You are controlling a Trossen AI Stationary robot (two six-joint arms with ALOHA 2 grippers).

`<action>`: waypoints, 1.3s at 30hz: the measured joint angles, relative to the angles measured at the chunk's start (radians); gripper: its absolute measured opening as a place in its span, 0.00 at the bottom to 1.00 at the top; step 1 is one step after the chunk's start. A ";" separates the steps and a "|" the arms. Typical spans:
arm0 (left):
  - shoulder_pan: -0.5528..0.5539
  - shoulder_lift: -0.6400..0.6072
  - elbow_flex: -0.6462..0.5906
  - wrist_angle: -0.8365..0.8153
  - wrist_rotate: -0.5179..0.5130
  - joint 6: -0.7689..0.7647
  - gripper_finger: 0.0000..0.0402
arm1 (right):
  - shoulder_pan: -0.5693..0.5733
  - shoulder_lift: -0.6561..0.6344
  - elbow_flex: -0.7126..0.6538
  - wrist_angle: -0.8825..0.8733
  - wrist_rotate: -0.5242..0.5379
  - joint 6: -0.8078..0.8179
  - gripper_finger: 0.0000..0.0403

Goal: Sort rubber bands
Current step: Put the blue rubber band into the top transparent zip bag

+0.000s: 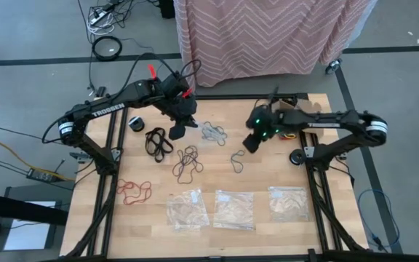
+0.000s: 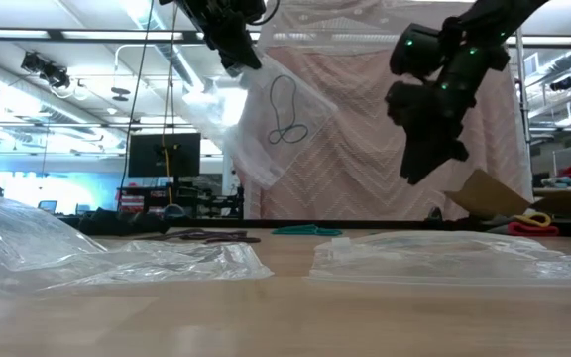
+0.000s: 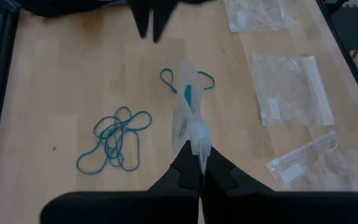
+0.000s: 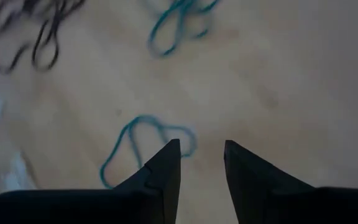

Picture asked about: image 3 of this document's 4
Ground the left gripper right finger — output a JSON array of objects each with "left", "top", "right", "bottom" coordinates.
[{"left": 201, "top": 146, "right": 358, "bottom": 224}]

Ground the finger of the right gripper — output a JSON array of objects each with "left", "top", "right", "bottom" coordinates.
[
  {"left": 130, "top": 0, "right": 152, "bottom": 39},
  {"left": 152, "top": 0, "right": 180, "bottom": 44}
]

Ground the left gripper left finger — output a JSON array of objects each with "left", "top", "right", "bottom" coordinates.
[{"left": 40, "top": 139, "right": 203, "bottom": 224}]

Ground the teal rubber band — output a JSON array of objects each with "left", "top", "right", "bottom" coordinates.
[
  {"left": 75, "top": 129, "right": 141, "bottom": 175},
  {"left": 159, "top": 67, "right": 216, "bottom": 95},
  {"left": 93, "top": 106, "right": 153, "bottom": 147},
  {"left": 183, "top": 83, "right": 194, "bottom": 108}
]

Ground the clear zip bag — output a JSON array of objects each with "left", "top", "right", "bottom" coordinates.
[
  {"left": 249, "top": 52, "right": 336, "bottom": 128},
  {"left": 265, "top": 130, "right": 358, "bottom": 191},
  {"left": 224, "top": 0, "right": 295, "bottom": 34},
  {"left": 171, "top": 58, "right": 213, "bottom": 175}
]

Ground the crumpled clear zip bag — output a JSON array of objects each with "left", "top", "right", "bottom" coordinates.
[{"left": 265, "top": 130, "right": 358, "bottom": 191}]

